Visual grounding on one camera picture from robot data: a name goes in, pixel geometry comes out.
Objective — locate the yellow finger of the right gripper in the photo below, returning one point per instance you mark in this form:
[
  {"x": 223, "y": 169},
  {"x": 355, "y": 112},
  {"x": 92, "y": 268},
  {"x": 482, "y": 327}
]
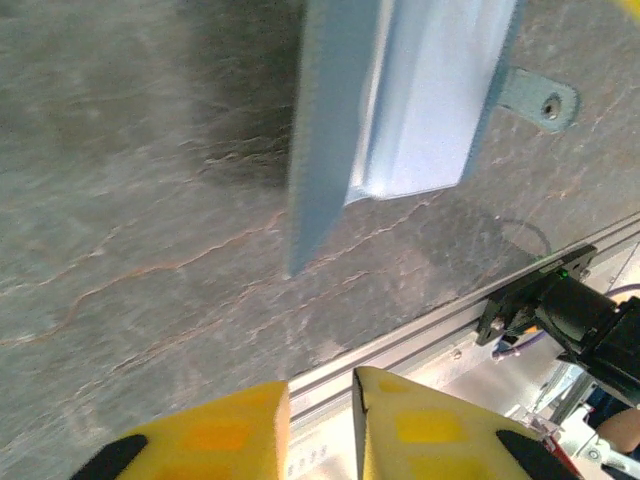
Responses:
[{"x": 632, "y": 5}]

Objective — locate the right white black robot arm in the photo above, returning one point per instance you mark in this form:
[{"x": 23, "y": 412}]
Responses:
[{"x": 575, "y": 305}]

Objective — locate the person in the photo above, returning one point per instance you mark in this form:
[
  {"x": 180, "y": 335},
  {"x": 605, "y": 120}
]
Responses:
[{"x": 622, "y": 430}]

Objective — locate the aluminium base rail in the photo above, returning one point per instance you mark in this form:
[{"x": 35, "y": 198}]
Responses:
[{"x": 400, "y": 345}]

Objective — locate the teal leather card holder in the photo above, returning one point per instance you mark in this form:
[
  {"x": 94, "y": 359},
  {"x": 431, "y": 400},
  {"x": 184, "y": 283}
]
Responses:
[{"x": 330, "y": 125}]

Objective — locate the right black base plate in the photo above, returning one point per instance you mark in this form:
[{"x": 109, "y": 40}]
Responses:
[{"x": 505, "y": 310}]

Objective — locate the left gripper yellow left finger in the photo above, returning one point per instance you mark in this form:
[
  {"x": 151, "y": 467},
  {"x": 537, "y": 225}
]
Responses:
[{"x": 210, "y": 440}]

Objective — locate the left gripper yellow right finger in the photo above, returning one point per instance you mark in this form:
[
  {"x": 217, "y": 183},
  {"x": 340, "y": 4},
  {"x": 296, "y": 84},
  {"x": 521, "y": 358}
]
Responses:
[{"x": 425, "y": 440}]

